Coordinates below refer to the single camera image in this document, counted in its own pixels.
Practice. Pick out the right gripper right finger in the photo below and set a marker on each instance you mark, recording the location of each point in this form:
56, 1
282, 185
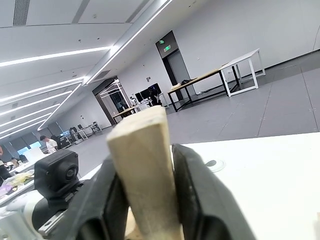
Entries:
200, 200

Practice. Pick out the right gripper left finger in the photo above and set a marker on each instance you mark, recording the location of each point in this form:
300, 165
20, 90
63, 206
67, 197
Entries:
97, 205

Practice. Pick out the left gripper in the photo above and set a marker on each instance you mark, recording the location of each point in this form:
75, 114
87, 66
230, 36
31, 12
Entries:
40, 212

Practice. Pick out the wooden bar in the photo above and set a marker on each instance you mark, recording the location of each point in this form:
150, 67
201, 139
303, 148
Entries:
142, 160

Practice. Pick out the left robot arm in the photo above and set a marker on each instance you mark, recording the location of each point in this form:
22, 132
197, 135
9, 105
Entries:
13, 220

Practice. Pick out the person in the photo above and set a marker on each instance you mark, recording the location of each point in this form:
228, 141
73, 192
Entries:
2, 167
51, 143

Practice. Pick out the black computer monitor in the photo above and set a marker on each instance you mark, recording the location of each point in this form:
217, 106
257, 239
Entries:
143, 95

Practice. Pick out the green exit sign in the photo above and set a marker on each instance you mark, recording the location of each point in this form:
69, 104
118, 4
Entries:
167, 48

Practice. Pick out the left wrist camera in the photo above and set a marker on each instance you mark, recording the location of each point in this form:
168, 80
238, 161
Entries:
56, 170

